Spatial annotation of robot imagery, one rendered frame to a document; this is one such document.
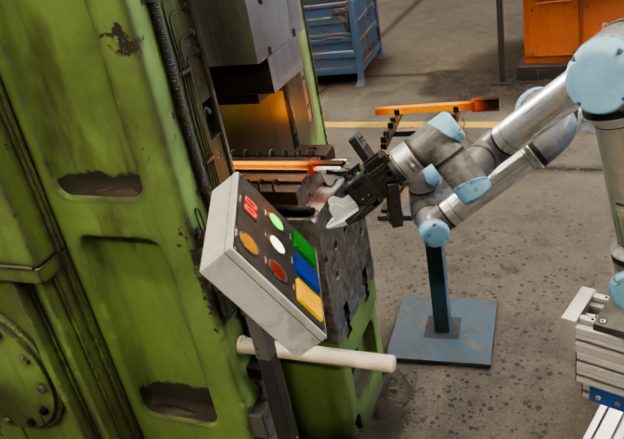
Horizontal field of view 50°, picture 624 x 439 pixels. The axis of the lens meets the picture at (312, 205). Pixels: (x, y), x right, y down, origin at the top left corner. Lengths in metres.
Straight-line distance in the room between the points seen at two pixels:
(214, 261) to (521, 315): 1.86
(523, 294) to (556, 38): 2.74
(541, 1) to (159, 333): 3.97
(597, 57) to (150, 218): 1.08
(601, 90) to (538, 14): 4.12
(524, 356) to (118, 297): 1.51
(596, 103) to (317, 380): 1.38
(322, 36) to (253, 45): 4.04
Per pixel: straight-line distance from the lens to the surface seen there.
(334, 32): 5.68
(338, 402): 2.30
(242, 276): 1.26
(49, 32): 1.75
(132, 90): 1.58
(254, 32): 1.69
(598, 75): 1.20
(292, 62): 1.87
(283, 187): 1.92
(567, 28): 5.33
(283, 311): 1.31
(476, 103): 2.44
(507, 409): 2.52
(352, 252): 2.15
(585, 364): 1.72
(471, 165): 1.45
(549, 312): 2.93
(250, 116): 2.26
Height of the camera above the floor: 1.81
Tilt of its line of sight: 28 degrees down
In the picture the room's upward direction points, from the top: 11 degrees counter-clockwise
